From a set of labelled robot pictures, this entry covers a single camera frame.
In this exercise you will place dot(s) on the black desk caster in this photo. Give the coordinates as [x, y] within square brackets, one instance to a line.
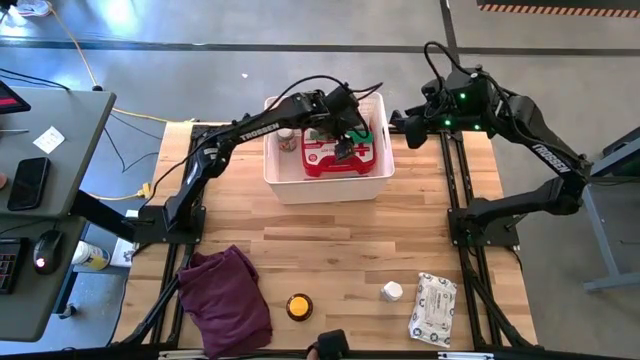
[67, 311]

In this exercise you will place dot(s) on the black computer mouse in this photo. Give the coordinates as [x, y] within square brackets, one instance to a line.
[47, 251]

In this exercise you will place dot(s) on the white crumpled cloth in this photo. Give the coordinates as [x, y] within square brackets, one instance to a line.
[32, 7]

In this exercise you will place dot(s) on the black smartphone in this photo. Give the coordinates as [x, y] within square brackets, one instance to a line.
[28, 183]

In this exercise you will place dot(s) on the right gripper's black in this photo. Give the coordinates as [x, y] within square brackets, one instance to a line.
[436, 107]

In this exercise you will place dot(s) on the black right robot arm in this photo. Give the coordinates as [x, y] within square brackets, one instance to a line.
[545, 150]

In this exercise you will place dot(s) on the white wipes packet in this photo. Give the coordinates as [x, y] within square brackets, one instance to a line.
[432, 310]

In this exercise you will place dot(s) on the grey metal side table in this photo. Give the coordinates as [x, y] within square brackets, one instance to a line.
[615, 282]

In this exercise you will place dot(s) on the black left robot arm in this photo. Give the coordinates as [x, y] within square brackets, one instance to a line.
[260, 127]

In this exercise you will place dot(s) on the grey desk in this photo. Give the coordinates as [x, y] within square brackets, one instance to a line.
[75, 165]

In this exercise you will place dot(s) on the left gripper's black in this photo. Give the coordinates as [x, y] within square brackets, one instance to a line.
[345, 107]

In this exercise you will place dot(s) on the purple cloth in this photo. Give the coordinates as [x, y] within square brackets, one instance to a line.
[225, 300]

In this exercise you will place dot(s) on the black desk monitor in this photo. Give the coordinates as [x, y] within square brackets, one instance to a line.
[11, 100]

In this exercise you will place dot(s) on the white paper box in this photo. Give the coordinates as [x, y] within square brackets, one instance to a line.
[124, 252]

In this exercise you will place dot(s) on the thin grey pen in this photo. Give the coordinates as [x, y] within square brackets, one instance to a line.
[14, 131]

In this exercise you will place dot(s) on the white strip on frame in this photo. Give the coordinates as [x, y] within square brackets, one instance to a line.
[465, 355]
[182, 354]

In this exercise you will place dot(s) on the yellow fish oil bottle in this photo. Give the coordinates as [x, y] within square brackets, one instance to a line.
[299, 306]

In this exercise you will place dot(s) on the black aluminium table frame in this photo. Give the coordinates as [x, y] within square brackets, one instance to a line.
[448, 170]

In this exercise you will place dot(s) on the white jar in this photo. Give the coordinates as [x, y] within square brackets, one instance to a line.
[286, 140]

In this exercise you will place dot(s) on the white pill bottle blue label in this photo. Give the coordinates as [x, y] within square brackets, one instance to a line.
[391, 291]

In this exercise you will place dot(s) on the printed white canister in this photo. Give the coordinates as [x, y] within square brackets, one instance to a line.
[92, 256]

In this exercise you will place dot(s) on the white paper note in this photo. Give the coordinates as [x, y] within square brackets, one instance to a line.
[49, 140]

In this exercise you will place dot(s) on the black loop on frame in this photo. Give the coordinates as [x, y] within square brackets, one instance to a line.
[397, 111]

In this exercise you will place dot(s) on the pink round object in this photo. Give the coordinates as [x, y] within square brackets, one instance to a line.
[2, 180]

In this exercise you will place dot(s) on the red first aid kit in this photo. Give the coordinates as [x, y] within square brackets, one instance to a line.
[325, 162]

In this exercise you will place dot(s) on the white perforated plastic basket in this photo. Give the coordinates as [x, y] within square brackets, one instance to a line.
[330, 190]

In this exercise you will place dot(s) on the black keyboard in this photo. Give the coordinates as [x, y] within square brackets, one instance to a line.
[11, 265]

